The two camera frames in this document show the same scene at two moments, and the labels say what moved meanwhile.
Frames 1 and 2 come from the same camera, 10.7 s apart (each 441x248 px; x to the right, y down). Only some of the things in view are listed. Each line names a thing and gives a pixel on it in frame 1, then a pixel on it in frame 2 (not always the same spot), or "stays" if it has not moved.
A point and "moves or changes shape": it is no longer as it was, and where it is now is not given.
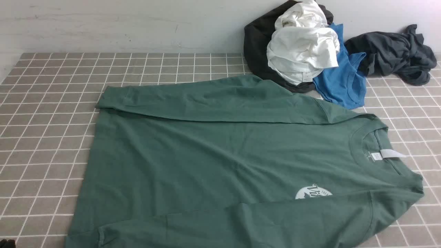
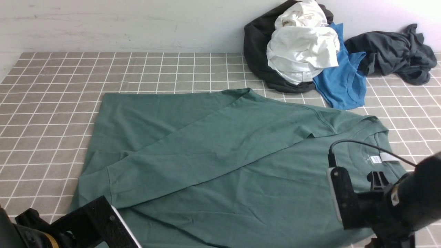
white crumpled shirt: (302, 44) stays
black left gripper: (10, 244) to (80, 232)
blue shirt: (345, 85) stays
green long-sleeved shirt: (238, 162) moves or changes shape
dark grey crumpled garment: (403, 54) stays
